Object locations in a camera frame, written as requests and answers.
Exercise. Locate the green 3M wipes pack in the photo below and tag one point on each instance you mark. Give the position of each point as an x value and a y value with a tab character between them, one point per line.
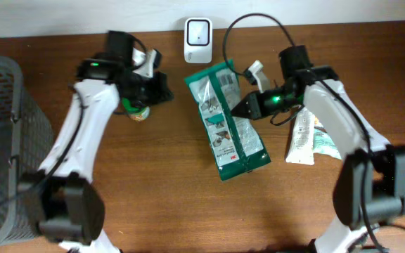
236	146

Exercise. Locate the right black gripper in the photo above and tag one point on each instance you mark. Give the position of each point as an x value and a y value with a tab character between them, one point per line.
250	107

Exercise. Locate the orange Kleenex tissue pack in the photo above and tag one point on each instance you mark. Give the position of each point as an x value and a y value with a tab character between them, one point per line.
317	123

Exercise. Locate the green lid jar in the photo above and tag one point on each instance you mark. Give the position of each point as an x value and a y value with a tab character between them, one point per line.
136	114

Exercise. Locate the white barcode scanner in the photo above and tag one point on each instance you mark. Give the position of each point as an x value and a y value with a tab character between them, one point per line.
198	40

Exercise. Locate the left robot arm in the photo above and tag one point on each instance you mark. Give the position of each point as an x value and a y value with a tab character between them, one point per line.
61	203

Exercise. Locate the mint green tissue pack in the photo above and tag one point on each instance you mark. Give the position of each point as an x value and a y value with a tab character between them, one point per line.
323	144

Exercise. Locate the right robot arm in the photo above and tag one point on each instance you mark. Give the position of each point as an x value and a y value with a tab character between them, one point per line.
370	190

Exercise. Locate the grey plastic basket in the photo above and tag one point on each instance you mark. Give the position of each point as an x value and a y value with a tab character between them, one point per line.
26	137

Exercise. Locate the white lotion tube gold cap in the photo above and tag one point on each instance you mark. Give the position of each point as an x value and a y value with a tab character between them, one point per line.
302	141

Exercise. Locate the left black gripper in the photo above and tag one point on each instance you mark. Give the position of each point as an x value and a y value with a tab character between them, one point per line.
168	95

